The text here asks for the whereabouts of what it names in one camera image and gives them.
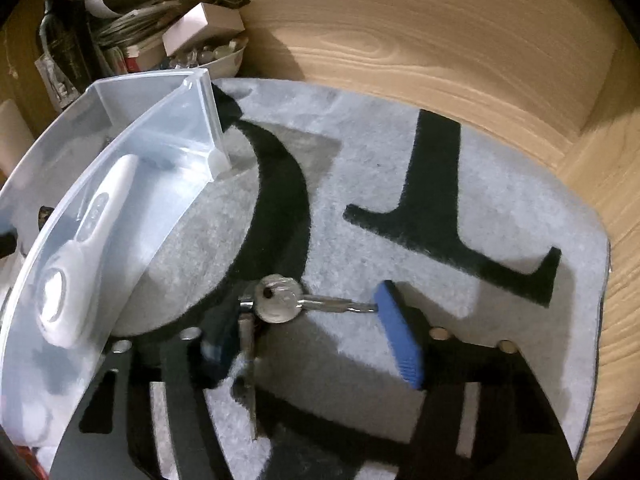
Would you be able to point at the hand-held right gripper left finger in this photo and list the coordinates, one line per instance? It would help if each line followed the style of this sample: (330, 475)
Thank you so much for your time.
(220, 345)

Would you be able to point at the small white box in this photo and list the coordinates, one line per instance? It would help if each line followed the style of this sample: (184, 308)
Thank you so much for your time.
(205, 25)

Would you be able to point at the clear plastic storage box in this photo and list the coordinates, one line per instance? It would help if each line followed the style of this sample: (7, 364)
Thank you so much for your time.
(165, 130)

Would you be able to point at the silver key bunch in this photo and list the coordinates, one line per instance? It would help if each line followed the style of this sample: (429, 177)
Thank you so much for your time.
(277, 300)

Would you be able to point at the stack of books and magazines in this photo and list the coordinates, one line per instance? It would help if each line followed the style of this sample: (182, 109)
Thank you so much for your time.
(135, 35)

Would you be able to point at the white paper roll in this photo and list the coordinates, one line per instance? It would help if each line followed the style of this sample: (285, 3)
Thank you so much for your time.
(100, 1)

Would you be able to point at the white bowl with small bits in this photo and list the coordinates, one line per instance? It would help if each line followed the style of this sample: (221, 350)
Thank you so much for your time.
(227, 62)

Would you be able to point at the white handheld device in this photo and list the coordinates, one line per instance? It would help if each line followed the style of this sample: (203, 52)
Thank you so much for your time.
(65, 305)

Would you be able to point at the grey mat with black letters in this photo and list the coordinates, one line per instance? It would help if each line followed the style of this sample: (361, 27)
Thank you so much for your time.
(500, 185)

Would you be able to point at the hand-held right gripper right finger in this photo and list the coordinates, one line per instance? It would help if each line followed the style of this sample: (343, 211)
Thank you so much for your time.
(397, 330)

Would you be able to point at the dark wine bottle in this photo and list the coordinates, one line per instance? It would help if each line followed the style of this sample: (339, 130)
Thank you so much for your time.
(67, 50)

